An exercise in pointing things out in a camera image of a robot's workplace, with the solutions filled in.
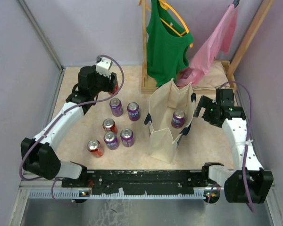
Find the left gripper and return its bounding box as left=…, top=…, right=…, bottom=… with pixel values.
left=91, top=65, right=116, bottom=96

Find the red Coke can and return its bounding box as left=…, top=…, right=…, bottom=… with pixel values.
left=109, top=80, right=119, bottom=96
left=102, top=118, right=118, bottom=134
left=87, top=139, right=104, bottom=158

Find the purple Fanta can top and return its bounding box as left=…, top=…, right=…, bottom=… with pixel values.
left=171, top=109, right=186, bottom=129

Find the purple fanta can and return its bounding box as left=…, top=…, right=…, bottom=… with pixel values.
left=109, top=98, right=123, bottom=117
left=120, top=128, right=135, bottom=147
left=171, top=109, right=186, bottom=129
left=127, top=102, right=140, bottom=121
left=103, top=131, right=119, bottom=150

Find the beige canvas tote bag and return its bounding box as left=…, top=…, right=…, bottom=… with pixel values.
left=144, top=80, right=196, bottom=164

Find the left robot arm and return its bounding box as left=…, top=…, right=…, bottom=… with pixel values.
left=19, top=65, right=118, bottom=187

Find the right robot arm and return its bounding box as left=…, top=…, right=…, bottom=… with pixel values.
left=194, top=89, right=274, bottom=204

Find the beige folded cloth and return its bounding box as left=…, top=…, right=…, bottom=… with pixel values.
left=193, top=61, right=228, bottom=90

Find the wooden clothes rack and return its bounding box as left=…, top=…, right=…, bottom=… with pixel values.
left=139, top=0, right=274, bottom=94

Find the green tank top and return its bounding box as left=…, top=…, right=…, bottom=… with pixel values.
left=146, top=0, right=194, bottom=87

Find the pink shirt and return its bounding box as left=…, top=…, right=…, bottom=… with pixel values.
left=176, top=0, right=239, bottom=87

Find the yellow clothes hanger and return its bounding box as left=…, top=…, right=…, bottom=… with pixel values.
left=138, top=0, right=190, bottom=46

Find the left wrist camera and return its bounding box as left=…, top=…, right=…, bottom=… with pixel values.
left=96, top=57, right=112, bottom=77

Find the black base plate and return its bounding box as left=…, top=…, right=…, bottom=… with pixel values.
left=62, top=169, right=215, bottom=195

